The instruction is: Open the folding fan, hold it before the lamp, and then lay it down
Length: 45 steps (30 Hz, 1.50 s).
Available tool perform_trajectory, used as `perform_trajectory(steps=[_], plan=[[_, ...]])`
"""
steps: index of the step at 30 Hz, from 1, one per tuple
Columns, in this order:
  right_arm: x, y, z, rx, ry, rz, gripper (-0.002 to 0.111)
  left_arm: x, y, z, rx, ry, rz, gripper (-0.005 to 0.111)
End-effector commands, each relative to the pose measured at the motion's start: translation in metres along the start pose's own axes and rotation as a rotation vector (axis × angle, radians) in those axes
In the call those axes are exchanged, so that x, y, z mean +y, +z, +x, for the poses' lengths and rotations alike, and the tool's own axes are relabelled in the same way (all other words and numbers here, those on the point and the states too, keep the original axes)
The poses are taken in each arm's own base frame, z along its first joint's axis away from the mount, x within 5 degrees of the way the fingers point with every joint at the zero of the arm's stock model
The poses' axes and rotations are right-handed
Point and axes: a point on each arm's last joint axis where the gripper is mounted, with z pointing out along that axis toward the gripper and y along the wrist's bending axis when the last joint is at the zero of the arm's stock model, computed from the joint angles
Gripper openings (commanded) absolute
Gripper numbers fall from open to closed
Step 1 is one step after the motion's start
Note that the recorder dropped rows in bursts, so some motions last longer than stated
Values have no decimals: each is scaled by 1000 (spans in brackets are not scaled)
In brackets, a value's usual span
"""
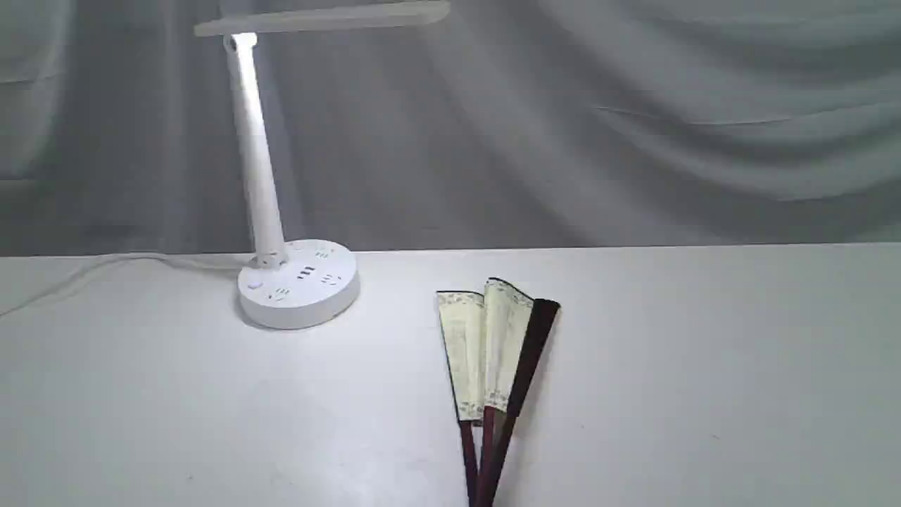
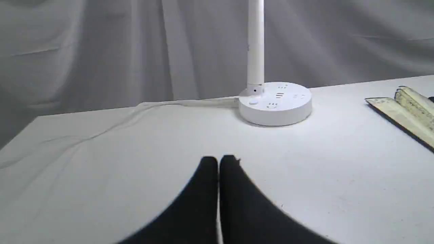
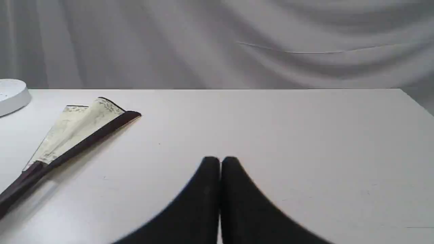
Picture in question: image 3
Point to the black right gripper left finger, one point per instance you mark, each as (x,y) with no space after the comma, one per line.
(192,217)

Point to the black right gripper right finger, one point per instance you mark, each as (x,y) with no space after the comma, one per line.
(249,217)

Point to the cream paper folding fan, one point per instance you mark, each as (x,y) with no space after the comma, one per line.
(77,129)

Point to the white desk lamp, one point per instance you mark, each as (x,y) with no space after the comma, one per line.
(14,95)

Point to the grey backdrop curtain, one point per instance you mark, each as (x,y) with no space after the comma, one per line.
(220,44)

